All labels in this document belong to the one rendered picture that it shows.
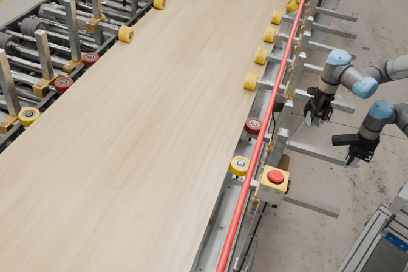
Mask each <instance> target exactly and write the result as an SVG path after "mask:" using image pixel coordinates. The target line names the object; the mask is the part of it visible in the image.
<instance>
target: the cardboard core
mask: <svg viewBox="0 0 408 272"><path fill-rule="evenodd" d="M289 162H290V157H289V156H288V155H287V154H283V155H282V157H281V158H280V160H279V163H278V166H277V169H281V170H283V171H287V172H288V166H289Z"/></svg>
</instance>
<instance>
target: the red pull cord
mask: <svg viewBox="0 0 408 272"><path fill-rule="evenodd" d="M304 1H305V0H301V2H300V4H299V8H298V11H297V14H296V17H295V20H294V24H293V27H292V30H291V33H290V37H289V39H288V43H287V46H286V49H285V53H284V56H283V58H282V62H281V65H280V68H279V71H278V75H277V78H276V81H275V84H274V87H273V91H272V93H271V97H270V100H269V103H268V107H267V110H266V113H265V116H264V119H263V122H262V125H261V128H260V132H259V135H258V138H257V141H256V145H255V147H254V151H253V154H252V157H251V160H250V164H249V167H248V170H247V172H246V176H245V180H244V182H243V186H242V189H241V192H240V196H239V199H238V201H237V205H236V208H235V211H234V214H233V218H232V221H231V224H230V226H229V230H228V234H227V236H226V240H225V243H224V246H223V249H222V253H221V255H220V259H219V263H218V265H217V268H216V272H224V271H225V268H226V264H227V261H228V258H229V255H230V251H231V247H232V244H233V241H234V237H235V235H236V231H237V227H238V224H239V220H240V217H241V214H242V210H243V206H244V204H245V200H246V197H247V194H248V190H249V187H250V183H251V179H252V177H253V173H254V169H255V167H256V163H257V159H258V156H259V152H260V149H261V146H262V143H263V140H264V136H265V133H266V129H267V126H268V122H269V119H270V116H271V112H272V109H273V106H274V102H275V99H276V95H277V92H278V89H279V85H280V83H281V79H282V75H283V72H284V69H285V65H286V62H287V58H288V54H289V52H290V48H291V44H292V42H293V38H294V34H295V31H296V27H297V25H298V21H299V17H300V15H301V11H302V8H303V4H304Z"/></svg>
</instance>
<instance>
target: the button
mask: <svg viewBox="0 0 408 272"><path fill-rule="evenodd" d="M268 176H269V178H270V180H271V181H273V182H276V183H279V182H281V181H282V180H283V178H284V175H283V173H281V172H280V171H278V170H275V169H274V170H271V171H270V172H269V174H268Z"/></svg>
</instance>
